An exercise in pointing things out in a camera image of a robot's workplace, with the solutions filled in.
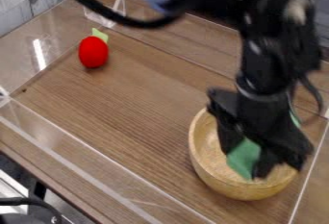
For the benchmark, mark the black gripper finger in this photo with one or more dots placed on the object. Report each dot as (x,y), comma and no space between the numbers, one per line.
(269,159)
(231,136)

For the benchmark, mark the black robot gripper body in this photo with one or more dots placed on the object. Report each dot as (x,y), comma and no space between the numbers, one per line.
(255,110)

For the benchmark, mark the green rectangular block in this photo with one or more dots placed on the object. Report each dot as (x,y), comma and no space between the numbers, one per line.
(284,135)

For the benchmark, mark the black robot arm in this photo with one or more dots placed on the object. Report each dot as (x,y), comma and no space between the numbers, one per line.
(282,50)

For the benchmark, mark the light wooden bowl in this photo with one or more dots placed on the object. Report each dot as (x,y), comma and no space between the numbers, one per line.
(216,173)

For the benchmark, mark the small green wedge block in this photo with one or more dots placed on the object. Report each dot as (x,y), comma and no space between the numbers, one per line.
(100,34)

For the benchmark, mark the red ball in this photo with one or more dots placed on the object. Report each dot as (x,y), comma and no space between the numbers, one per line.
(93,52)

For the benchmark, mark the clear acrylic tray wall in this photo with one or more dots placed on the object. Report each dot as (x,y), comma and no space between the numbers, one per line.
(109,192)

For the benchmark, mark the clear acrylic corner bracket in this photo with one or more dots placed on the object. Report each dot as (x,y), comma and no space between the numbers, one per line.
(102,14)

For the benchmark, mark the black device with cable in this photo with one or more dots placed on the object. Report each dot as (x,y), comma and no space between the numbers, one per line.
(33,210)

